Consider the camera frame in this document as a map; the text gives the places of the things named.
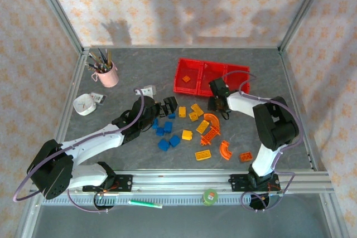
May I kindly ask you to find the aluminium table side rail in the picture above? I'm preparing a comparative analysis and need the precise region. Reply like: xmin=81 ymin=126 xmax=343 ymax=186
xmin=51 ymin=50 xmax=90 ymax=155
xmin=278 ymin=50 xmax=320 ymax=172

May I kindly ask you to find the thin aluminium table rail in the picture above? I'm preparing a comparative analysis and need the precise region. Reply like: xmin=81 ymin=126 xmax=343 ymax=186
xmin=82 ymin=45 xmax=281 ymax=50

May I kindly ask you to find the orange curved lego piece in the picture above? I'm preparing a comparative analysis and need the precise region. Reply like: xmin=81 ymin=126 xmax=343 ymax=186
xmin=219 ymin=139 xmax=234 ymax=161
xmin=203 ymin=113 xmax=221 ymax=129

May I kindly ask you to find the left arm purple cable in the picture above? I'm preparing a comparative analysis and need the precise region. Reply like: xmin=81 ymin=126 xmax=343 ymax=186
xmin=13 ymin=88 xmax=146 ymax=213

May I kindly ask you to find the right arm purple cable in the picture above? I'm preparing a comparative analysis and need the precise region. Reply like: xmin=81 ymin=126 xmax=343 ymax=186
xmin=221 ymin=71 xmax=305 ymax=212

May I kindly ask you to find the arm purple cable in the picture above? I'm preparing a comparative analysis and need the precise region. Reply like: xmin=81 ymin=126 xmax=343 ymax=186
xmin=221 ymin=71 xmax=305 ymax=212
xmin=13 ymin=88 xmax=146 ymax=213

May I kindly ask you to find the white square clock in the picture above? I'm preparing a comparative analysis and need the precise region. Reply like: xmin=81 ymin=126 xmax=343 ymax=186
xmin=73 ymin=94 xmax=97 ymax=116

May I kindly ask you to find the red plastic bin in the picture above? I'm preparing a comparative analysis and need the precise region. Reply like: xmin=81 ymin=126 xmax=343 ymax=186
xmin=224 ymin=64 xmax=251 ymax=95
xmin=197 ymin=61 xmax=228 ymax=98
xmin=173 ymin=57 xmax=206 ymax=95

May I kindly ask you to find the aluminium frame post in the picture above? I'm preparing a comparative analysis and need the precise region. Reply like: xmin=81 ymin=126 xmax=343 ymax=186
xmin=278 ymin=0 xmax=332 ymax=54
xmin=29 ymin=0 xmax=84 ymax=54

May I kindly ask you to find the grey slotted cable duct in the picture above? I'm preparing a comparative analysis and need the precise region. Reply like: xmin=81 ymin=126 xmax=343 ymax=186
xmin=41 ymin=194 xmax=270 ymax=206

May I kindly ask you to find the small printed packet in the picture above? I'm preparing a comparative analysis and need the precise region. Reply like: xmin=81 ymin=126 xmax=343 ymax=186
xmin=90 ymin=92 xmax=108 ymax=105

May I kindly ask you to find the green tape roll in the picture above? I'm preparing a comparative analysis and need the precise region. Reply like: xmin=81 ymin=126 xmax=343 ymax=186
xmin=202 ymin=188 xmax=219 ymax=207

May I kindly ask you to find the long yellow lego brick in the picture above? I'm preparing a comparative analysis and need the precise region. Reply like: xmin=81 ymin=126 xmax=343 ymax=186
xmin=194 ymin=150 xmax=212 ymax=162
xmin=196 ymin=119 xmax=210 ymax=134

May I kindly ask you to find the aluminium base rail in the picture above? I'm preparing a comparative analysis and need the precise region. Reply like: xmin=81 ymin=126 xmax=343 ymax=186
xmin=114 ymin=168 xmax=334 ymax=194

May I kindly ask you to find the orange lego plate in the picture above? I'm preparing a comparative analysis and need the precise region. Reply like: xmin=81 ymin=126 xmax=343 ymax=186
xmin=200 ymin=125 xmax=222 ymax=146

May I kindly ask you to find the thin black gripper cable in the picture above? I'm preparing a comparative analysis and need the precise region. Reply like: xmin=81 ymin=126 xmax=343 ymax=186
xmin=219 ymin=108 xmax=233 ymax=121

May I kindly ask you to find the green marker pen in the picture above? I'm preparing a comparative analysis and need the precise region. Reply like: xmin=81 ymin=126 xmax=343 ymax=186
xmin=128 ymin=199 xmax=163 ymax=210

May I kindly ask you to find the pink metal cup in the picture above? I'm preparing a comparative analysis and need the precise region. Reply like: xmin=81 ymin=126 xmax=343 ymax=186
xmin=91 ymin=61 xmax=120 ymax=88

